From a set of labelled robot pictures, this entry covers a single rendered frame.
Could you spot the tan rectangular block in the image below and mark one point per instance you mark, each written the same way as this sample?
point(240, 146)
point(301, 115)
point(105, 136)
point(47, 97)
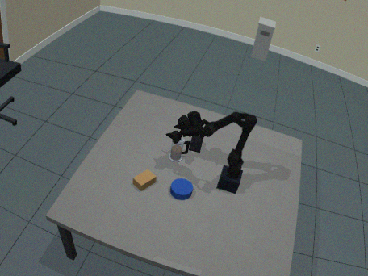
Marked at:
point(144, 180)

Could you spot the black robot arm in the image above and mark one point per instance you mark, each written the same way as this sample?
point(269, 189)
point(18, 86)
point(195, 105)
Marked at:
point(234, 158)

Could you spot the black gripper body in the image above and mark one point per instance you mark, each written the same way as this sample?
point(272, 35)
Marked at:
point(176, 136)

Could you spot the black flat rectangular pad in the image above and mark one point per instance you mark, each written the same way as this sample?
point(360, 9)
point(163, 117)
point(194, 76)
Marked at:
point(196, 144)

